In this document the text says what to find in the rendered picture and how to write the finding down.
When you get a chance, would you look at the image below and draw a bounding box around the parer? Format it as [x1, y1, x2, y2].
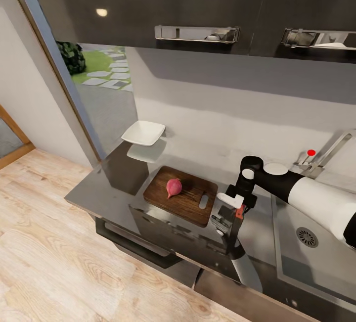
[226, 204, 246, 255]

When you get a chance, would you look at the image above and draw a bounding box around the bowl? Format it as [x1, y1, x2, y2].
[122, 121, 165, 147]

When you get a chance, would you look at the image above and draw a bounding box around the vidalia onion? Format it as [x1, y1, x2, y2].
[167, 179, 182, 198]

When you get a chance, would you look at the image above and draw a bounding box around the cutting board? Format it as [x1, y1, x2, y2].
[143, 166, 218, 226]

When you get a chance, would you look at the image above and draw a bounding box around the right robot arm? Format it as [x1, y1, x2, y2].
[218, 155, 356, 252]

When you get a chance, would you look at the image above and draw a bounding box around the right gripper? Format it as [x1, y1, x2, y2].
[226, 182, 257, 209]

